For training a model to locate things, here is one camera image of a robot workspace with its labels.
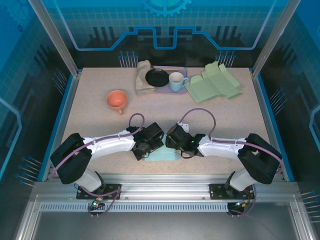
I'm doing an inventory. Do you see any light blue paper box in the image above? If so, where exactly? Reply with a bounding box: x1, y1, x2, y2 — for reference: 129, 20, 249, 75
144, 139, 181, 162

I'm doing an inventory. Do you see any light green paper box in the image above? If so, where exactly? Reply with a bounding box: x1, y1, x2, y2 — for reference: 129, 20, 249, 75
186, 62, 245, 105

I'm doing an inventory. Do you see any aluminium front beam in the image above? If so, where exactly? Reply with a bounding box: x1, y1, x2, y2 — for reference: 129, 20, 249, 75
32, 173, 300, 201

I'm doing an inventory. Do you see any orange cup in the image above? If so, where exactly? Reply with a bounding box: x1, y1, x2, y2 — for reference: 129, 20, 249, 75
106, 89, 128, 116

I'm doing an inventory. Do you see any light blue mug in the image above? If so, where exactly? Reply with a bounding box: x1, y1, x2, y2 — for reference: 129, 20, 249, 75
168, 71, 190, 93

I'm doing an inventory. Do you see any beige cloth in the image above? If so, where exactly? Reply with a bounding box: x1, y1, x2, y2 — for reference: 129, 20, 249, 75
134, 59, 157, 96

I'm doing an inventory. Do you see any black plate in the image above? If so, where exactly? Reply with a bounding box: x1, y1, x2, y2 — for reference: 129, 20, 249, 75
145, 68, 170, 88

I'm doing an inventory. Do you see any purple tray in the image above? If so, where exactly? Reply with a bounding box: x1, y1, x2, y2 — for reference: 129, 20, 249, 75
149, 65, 188, 95

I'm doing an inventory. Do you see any grey metal base panel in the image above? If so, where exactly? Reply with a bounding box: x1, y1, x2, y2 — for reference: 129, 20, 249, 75
14, 194, 313, 240

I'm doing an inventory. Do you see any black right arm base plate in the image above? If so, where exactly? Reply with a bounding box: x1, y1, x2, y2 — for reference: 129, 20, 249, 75
208, 183, 255, 200

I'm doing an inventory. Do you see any slotted cable duct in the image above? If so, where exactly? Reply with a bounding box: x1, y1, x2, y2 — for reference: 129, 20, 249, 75
39, 202, 230, 213

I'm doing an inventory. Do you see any cable connector with light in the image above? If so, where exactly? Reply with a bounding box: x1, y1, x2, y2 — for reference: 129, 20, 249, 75
87, 197, 106, 211
228, 199, 251, 212

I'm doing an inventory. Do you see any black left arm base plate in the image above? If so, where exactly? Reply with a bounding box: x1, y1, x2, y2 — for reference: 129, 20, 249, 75
76, 183, 123, 200

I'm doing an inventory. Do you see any aluminium side rail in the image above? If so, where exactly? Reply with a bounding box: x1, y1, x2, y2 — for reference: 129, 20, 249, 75
41, 69, 82, 182
251, 71, 287, 182

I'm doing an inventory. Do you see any aluminium corner post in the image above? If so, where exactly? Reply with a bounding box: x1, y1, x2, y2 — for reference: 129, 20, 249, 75
27, 0, 82, 77
251, 0, 302, 77

